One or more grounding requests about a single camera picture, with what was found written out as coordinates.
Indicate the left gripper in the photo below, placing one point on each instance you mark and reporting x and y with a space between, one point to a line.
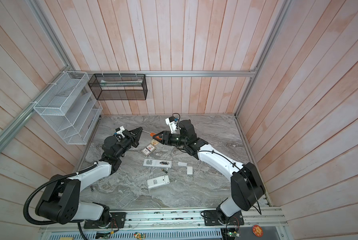
134 137

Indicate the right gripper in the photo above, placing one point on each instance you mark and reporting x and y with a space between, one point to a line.
165 134

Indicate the white TV remote control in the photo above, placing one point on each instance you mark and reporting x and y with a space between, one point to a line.
157 163

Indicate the white air conditioner remote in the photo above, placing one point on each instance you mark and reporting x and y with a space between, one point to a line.
158 182

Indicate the orange black screwdriver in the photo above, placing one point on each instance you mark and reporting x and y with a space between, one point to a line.
150 134

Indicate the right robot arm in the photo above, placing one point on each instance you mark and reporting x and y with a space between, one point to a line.
246 184

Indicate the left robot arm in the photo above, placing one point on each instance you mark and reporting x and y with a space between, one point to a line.
58 200

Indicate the playing card box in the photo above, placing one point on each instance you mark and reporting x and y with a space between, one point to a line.
148 150

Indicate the red round sticker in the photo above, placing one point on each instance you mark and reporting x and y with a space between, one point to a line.
257 231

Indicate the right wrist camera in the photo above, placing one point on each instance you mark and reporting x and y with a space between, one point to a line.
172 122

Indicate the black wire mesh basket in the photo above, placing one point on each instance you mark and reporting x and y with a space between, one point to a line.
114 87

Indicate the white wire mesh shelf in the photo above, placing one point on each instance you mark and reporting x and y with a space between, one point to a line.
69 111

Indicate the aluminium mounting rail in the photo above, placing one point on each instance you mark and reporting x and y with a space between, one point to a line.
191 218

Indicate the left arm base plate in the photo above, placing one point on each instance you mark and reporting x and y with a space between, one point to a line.
114 220

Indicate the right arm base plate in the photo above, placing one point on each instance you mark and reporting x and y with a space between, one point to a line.
217 218

